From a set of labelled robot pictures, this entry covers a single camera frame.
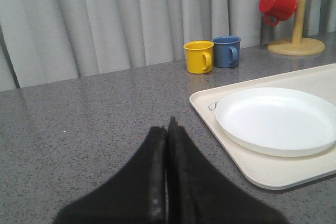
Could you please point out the wooden mug tree stand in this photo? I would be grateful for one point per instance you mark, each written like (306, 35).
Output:
(297, 45)

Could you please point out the red enamel mug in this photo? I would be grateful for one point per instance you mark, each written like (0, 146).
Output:
(277, 10)

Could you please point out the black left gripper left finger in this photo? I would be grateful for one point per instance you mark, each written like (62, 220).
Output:
(135, 194)

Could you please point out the blue enamel mug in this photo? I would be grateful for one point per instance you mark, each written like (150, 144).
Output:
(226, 51)

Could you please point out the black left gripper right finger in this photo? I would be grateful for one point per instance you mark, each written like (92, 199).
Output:
(199, 193)

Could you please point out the beige rabbit print tray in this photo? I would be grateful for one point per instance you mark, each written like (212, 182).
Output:
(271, 172)

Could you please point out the yellow enamel mug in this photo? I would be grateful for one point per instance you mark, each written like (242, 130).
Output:
(199, 56)

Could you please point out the white round plate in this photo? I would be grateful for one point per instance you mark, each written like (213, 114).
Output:
(278, 121)

